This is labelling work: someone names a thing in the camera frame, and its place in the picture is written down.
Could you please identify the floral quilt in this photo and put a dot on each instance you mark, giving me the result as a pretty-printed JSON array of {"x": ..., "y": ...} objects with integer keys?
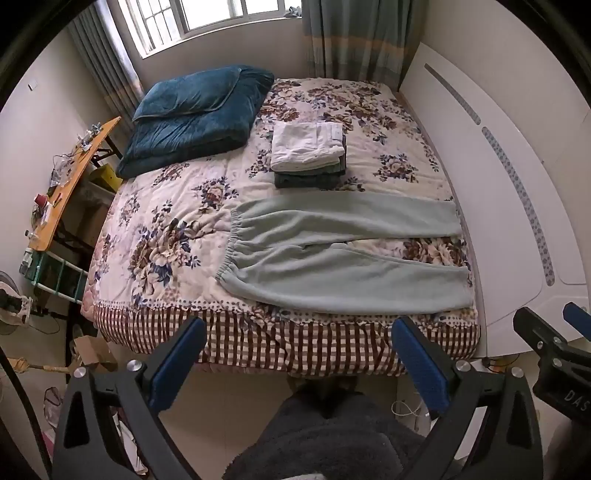
[{"x": 184, "y": 207}]

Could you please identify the green white rack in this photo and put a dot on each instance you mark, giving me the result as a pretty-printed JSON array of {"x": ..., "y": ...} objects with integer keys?
[{"x": 51, "y": 272}]

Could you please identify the person's dark fleece clothing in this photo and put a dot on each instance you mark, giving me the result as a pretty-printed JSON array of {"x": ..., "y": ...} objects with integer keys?
[{"x": 323, "y": 438}]

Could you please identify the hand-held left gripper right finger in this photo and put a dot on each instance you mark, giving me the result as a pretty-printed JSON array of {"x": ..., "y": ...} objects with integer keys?
[{"x": 420, "y": 364}]

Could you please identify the white headboard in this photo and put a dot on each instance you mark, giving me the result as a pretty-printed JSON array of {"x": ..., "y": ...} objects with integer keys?
[{"x": 498, "y": 184}]

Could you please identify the floor fan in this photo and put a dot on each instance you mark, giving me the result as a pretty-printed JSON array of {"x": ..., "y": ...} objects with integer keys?
[{"x": 11, "y": 304}]

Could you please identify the window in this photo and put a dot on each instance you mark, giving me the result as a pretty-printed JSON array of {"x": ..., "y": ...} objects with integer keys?
[{"x": 207, "y": 18}]

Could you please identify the grey curtain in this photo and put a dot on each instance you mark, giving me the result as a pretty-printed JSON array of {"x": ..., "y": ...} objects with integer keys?
[{"x": 106, "y": 64}]

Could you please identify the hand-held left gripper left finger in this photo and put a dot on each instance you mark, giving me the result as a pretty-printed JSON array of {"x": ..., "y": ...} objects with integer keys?
[{"x": 178, "y": 364}]

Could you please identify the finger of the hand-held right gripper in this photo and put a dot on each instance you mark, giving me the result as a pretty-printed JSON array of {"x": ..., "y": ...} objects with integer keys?
[
  {"x": 538, "y": 332},
  {"x": 579, "y": 316}
]

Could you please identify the teal striped curtain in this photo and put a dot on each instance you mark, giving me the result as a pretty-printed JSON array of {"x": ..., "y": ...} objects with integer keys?
[{"x": 360, "y": 37}]

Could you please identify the dark green folded garment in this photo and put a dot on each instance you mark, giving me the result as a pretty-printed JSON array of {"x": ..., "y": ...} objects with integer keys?
[{"x": 304, "y": 179}]

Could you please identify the red cup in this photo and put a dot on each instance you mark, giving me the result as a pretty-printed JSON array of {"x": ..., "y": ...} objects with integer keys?
[{"x": 41, "y": 201}]

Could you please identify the teal folded comforter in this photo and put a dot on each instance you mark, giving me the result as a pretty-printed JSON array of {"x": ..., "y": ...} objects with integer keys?
[{"x": 194, "y": 110}]

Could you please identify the red checked bed sheet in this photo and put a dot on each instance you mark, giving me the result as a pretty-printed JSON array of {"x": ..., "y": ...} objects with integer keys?
[{"x": 286, "y": 344}]

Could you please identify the light green pants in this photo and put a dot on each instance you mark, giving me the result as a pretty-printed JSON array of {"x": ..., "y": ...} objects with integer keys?
[{"x": 323, "y": 272}]

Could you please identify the wooden desk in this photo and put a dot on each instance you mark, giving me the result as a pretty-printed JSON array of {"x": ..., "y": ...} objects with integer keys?
[{"x": 69, "y": 184}]

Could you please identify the yellow box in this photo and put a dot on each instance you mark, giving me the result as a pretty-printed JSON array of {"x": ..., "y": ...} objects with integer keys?
[{"x": 106, "y": 177}]

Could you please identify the cardboard box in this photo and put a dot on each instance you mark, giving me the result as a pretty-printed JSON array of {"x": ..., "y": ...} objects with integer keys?
[{"x": 94, "y": 355}]

